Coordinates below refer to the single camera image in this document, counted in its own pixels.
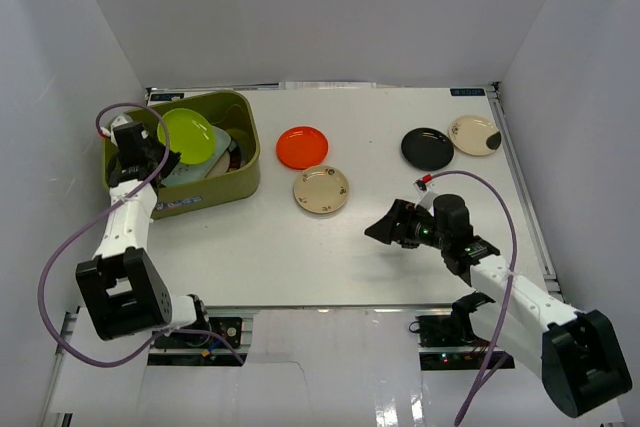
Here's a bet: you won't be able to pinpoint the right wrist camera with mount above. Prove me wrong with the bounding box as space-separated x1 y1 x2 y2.
414 174 438 211

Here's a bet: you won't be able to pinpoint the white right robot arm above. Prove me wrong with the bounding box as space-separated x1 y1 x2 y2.
365 194 633 418

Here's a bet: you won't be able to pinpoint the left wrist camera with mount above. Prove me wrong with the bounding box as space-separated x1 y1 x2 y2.
99 114 132 145

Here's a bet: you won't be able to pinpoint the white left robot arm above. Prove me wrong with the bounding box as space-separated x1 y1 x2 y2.
76 114 212 346

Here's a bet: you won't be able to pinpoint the large black rimmed beige plate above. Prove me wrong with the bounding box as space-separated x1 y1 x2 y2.
207 139 245 178

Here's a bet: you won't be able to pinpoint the blue label sticker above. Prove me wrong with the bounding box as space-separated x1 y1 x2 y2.
149 92 184 102
450 88 486 97

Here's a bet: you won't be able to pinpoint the black round plate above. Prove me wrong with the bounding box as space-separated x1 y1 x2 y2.
400 127 454 172

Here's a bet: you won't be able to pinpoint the beige plate with characters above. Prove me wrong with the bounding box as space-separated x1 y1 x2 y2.
293 165 350 215

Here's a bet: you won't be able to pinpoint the light blue oblong dish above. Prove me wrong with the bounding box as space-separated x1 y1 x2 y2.
162 126 231 187

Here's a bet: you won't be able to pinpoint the orange round plate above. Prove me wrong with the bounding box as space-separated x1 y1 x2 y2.
276 126 329 170

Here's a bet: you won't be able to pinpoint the cream plate with black spot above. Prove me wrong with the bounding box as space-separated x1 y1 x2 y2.
448 115 502 157

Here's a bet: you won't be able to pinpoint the olive green plastic bin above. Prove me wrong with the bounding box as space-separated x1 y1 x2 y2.
128 90 260 220

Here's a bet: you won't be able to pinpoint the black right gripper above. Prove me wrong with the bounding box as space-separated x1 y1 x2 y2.
365 199 449 251

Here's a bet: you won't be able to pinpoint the papers at table back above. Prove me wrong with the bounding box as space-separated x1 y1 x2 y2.
279 81 377 90

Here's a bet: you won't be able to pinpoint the lime green round plate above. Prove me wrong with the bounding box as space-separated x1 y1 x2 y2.
156 108 216 165

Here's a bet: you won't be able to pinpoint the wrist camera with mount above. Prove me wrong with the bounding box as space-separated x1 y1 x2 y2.
99 114 132 145
414 174 438 211

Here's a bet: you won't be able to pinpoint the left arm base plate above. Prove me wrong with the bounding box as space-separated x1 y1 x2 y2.
147 316 247 367

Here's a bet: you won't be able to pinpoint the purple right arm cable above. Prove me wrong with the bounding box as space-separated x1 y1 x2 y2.
429 170 519 426

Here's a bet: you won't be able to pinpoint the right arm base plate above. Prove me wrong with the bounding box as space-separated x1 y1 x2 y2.
408 315 489 372

